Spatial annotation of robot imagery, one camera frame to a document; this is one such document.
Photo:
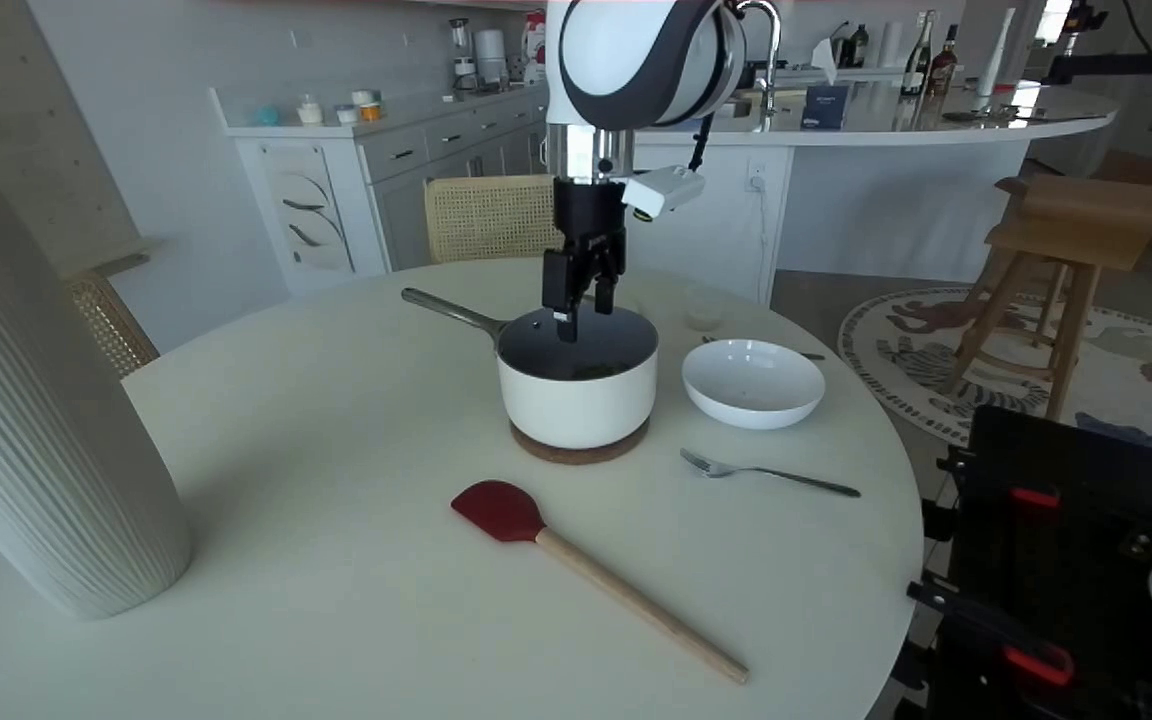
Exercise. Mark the round patterned rug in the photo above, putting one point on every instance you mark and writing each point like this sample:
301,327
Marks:
1137,363

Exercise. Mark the silver fork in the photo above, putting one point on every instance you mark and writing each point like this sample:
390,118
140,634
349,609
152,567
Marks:
701,465

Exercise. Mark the blue box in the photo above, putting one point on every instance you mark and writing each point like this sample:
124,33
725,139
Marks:
827,105

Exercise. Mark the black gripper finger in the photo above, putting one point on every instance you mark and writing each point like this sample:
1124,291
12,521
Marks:
605,282
560,282

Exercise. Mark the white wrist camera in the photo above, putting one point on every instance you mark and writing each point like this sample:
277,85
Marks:
661,189

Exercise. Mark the wooden stool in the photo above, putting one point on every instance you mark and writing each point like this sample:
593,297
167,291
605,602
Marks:
1070,224

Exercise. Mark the white bowl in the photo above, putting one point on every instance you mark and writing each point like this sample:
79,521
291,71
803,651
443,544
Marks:
755,383

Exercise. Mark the wicker back chair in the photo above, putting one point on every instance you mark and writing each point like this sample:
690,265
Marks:
482,222
108,327

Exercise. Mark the white ribbed vase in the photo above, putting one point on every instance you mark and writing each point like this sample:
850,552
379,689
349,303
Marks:
31,440

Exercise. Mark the black perforated work table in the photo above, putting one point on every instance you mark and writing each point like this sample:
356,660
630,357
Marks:
1098,534

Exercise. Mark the round wooden trivet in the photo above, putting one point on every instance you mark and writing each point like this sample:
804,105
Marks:
581,454

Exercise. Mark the white kitchen cabinet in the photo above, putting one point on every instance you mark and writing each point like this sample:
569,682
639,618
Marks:
320,202

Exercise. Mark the white kitchen island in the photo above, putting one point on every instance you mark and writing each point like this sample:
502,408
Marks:
870,202

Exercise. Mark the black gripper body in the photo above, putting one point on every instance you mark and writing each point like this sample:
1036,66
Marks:
589,215

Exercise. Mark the chrome kitchen faucet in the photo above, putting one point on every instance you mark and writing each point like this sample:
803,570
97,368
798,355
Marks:
773,52

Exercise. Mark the white jar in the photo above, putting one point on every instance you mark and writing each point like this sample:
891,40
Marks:
492,61

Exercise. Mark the black boom stand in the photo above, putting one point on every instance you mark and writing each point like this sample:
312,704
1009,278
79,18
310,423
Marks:
1137,61

